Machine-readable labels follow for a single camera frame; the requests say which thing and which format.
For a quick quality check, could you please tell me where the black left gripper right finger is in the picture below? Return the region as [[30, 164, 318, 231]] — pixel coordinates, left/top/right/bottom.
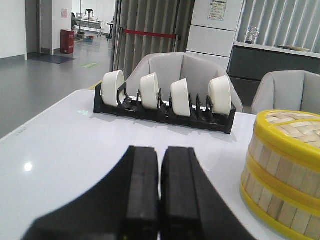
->
[[160, 147, 254, 240]]

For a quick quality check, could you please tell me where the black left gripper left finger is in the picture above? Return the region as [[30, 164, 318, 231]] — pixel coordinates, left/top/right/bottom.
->
[[23, 146, 159, 240]]

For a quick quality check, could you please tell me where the bamboo steamer lid yellow rim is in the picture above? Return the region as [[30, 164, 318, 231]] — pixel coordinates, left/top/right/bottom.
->
[[254, 110, 320, 167]]

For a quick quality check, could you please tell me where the bamboo steamer tier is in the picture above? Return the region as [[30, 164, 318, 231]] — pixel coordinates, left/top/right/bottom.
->
[[240, 157, 320, 240], [248, 135, 320, 199]]

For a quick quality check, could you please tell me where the black dish rack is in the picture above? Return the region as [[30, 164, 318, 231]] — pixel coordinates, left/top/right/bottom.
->
[[93, 83, 236, 134]]

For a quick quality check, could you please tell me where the white bowl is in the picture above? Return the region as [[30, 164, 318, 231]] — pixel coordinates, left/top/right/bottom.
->
[[208, 75, 232, 115], [139, 72, 160, 110], [170, 78, 191, 117], [101, 70, 125, 107]]

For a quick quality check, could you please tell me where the white bowl far right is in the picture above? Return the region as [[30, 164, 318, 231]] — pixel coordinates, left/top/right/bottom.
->
[[208, 75, 232, 115]]

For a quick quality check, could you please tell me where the white bowl far left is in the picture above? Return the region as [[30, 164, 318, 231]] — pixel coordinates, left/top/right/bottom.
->
[[101, 70, 125, 107]]

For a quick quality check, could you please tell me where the grey armchair left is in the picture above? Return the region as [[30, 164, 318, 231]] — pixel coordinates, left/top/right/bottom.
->
[[124, 52, 245, 114]]

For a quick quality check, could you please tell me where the grey armchair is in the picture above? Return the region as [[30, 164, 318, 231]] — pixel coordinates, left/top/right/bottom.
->
[[124, 52, 245, 114], [251, 70, 320, 115]]

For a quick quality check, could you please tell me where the grey armchair right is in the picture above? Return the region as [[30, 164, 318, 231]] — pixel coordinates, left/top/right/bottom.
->
[[251, 70, 320, 115]]

